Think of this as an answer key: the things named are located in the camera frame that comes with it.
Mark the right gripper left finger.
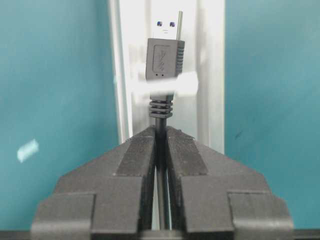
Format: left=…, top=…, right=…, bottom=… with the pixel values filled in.
left=31, top=127, right=156, bottom=240

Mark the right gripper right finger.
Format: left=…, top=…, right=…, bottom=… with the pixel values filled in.
left=166, top=127, right=294, bottom=240

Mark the black USB cable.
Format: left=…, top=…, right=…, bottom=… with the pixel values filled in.
left=145, top=11, right=186, bottom=223

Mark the small white tape piece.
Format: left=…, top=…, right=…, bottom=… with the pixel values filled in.
left=16, top=139, right=39, bottom=163

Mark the teal table cloth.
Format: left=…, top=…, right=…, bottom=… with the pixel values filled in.
left=0, top=0, right=320, bottom=230

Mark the aluminium rail profile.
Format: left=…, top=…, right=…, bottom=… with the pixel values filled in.
left=108, top=0, right=226, bottom=153

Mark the white ring far end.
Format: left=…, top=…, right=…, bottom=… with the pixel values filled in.
left=129, top=62, right=200, bottom=101

